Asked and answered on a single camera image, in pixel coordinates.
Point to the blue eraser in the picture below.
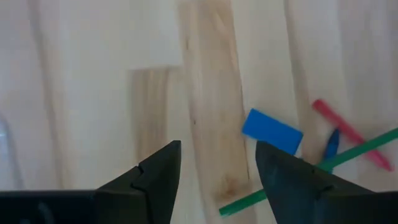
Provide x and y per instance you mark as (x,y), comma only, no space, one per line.
(270,130)

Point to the red crayon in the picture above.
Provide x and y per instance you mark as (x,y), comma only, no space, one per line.
(342,126)

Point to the green pencil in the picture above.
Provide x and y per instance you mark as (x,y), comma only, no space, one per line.
(357,151)

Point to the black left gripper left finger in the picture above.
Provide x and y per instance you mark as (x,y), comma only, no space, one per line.
(149,193)

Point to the blue crayon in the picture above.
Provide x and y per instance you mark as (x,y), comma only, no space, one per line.
(332,144)

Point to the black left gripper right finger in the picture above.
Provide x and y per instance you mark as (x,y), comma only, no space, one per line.
(295,193)

